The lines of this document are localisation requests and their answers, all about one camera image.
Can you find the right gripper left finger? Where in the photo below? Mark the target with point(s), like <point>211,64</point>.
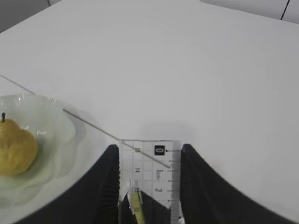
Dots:
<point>93,199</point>

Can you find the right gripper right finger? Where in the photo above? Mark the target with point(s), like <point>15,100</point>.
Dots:
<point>207,198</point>

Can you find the yellow utility knife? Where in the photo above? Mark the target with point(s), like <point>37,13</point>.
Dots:
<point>135,201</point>

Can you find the clear plastic ruler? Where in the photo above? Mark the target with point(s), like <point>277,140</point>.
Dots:
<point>155,164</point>

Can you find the yellow pear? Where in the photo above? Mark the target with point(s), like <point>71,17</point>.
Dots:
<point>18,148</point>

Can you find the black square pen holder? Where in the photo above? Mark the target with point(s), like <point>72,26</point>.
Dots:
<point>153,211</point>

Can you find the green wavy glass plate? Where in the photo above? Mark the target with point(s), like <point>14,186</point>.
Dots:
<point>45,119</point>

